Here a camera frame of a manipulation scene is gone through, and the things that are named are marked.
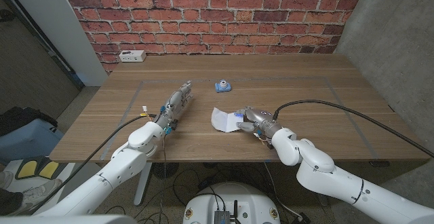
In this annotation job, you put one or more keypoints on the red brick printed backdrop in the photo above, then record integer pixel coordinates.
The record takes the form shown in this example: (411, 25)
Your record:
(210, 17)

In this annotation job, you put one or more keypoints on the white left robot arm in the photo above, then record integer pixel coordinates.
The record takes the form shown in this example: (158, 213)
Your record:
(112, 173)

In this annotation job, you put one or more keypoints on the black trouser leg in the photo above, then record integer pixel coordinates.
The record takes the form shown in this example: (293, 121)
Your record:
(8, 202)

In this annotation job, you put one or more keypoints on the white power strip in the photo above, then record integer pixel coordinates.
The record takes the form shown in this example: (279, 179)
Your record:
(132, 56)

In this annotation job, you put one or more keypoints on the white table leg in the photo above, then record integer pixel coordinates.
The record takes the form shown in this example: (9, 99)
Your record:
(142, 186)

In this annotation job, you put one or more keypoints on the black antenna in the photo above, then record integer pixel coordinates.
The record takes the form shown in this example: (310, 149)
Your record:
(235, 210)

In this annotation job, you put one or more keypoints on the blue toy camera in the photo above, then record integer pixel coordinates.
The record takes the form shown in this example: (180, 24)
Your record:
(223, 87)

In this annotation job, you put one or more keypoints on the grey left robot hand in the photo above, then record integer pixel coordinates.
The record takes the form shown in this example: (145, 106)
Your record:
(174, 103)

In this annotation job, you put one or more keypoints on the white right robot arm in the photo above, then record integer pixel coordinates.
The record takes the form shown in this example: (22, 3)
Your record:
(339, 183)

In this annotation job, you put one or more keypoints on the black round floor fan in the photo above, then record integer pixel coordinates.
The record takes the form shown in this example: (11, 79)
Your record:
(165, 170)

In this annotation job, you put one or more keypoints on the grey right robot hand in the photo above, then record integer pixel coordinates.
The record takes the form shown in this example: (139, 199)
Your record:
(261, 118)

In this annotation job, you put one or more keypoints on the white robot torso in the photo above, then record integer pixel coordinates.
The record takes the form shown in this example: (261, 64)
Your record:
(68, 220)

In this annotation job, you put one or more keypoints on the grey electronics box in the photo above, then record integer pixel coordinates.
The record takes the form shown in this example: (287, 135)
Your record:
(221, 218)

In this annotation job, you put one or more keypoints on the white sneaker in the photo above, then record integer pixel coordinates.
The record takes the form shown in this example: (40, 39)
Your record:
(39, 193)
(6, 180)

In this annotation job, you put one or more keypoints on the black bag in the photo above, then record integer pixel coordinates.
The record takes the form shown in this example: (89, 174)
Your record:
(20, 117)

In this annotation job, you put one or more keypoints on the white paper shipping label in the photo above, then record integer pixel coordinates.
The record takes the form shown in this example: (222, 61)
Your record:
(222, 120)

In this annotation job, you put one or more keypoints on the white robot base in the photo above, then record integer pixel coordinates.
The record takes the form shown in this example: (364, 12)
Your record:
(234, 197)

